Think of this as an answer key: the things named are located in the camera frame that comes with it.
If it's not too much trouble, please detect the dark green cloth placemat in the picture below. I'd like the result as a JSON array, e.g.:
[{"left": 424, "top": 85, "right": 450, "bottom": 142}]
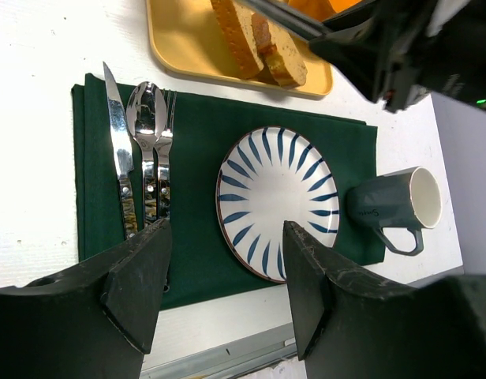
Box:
[{"left": 71, "top": 74, "right": 377, "bottom": 309}]

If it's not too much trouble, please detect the blue striped white plate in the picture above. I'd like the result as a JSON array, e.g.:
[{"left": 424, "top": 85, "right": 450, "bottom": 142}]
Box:
[{"left": 215, "top": 126, "right": 340, "bottom": 283}]

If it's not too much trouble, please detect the yellow plastic tray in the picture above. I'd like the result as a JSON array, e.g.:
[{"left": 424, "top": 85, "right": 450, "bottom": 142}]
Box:
[{"left": 146, "top": 1, "right": 334, "bottom": 98}]

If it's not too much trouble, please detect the grey ceramic mug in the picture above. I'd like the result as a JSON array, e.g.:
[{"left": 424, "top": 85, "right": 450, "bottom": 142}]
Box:
[{"left": 346, "top": 167, "right": 443, "bottom": 257}]

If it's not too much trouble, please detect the metal table edge rail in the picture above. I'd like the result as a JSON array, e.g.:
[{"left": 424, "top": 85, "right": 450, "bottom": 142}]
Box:
[{"left": 140, "top": 323, "right": 297, "bottom": 379}]

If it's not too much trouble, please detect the steel spoon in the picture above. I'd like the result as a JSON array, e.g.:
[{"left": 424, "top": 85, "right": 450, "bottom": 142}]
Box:
[{"left": 126, "top": 81, "right": 166, "bottom": 227}]

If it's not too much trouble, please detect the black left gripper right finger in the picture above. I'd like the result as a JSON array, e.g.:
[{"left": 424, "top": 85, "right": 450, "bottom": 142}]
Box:
[{"left": 282, "top": 221, "right": 486, "bottom": 378}]

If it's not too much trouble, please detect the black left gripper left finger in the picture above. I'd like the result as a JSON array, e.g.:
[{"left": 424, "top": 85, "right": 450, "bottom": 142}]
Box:
[{"left": 0, "top": 219, "right": 172, "bottom": 378}]

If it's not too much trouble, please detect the seeded bread slice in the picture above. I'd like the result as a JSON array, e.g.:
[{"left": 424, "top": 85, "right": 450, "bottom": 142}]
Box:
[
  {"left": 211, "top": 0, "right": 264, "bottom": 79},
  {"left": 252, "top": 13, "right": 308, "bottom": 88}
]

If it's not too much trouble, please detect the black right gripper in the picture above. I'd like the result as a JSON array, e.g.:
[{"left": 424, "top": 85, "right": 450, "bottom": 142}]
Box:
[{"left": 246, "top": 0, "right": 486, "bottom": 113}]

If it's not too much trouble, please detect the steel fork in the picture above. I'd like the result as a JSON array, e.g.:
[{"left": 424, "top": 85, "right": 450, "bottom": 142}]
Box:
[{"left": 155, "top": 89, "right": 177, "bottom": 219}]

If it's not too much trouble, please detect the steel table knife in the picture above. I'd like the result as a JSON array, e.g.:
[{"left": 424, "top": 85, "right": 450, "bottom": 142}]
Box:
[{"left": 103, "top": 62, "right": 138, "bottom": 239}]

